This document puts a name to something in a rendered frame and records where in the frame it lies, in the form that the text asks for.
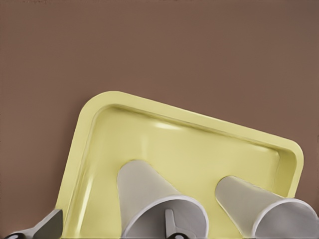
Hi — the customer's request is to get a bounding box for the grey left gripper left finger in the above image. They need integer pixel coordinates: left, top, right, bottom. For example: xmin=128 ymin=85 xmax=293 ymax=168
xmin=0 ymin=209 xmax=64 ymax=239

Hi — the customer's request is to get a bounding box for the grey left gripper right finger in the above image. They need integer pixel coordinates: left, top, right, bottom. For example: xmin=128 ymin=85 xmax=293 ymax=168
xmin=164 ymin=209 xmax=190 ymax=239

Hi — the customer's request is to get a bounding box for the white IKEA cup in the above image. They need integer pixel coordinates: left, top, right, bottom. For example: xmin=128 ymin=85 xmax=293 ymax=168
xmin=215 ymin=175 xmax=319 ymax=239
xmin=116 ymin=159 xmax=209 ymax=239

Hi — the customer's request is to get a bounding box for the pale yellow rectangular tray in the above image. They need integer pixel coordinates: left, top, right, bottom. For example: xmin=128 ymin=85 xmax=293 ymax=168
xmin=55 ymin=91 xmax=305 ymax=239

